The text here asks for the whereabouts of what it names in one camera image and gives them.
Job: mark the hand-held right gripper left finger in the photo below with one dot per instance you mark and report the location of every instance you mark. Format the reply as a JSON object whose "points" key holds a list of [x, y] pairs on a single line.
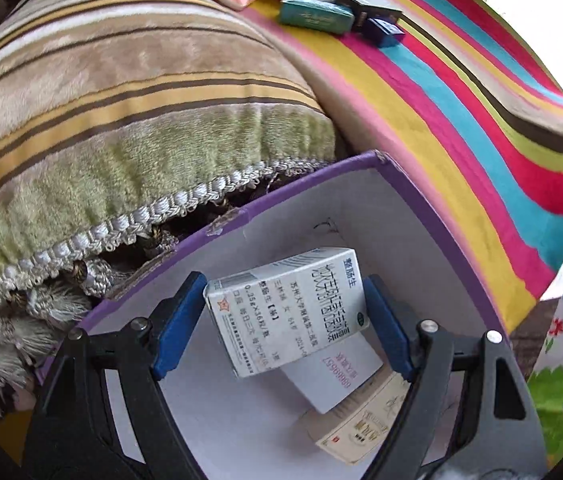
{"points": [[181, 320]]}

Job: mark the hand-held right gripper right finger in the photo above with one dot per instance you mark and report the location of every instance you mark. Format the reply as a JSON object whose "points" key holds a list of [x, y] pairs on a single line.
{"points": [[386, 330]]}

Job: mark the white medicine box blue print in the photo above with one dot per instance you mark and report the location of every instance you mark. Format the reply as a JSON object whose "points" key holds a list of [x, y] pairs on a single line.
{"points": [[281, 310]]}

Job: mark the purple cardboard box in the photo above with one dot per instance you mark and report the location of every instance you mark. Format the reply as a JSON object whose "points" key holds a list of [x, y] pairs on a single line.
{"points": [[271, 227]]}

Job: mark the white box red numbers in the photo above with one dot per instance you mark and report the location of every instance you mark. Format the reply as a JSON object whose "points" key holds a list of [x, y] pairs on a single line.
{"points": [[334, 382]]}

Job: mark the cream box gold trim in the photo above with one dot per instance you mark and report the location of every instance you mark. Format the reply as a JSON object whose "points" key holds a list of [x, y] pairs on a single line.
{"points": [[356, 425]]}

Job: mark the beige striped tasselled cushion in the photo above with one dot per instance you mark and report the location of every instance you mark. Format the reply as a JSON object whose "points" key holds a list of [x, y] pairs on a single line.
{"points": [[111, 110]]}

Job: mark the colourful striped blanket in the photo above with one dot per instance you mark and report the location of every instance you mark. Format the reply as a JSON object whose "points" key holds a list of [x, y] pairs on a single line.
{"points": [[436, 110]]}

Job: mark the small blue box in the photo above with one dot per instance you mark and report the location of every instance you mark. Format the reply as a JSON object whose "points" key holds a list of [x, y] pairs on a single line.
{"points": [[384, 32]]}

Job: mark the teal cardboard box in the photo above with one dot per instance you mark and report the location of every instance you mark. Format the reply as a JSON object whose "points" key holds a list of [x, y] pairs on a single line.
{"points": [[314, 16]]}

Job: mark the black cardboard box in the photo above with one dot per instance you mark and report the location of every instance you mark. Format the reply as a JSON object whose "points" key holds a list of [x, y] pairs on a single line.
{"points": [[369, 7]]}

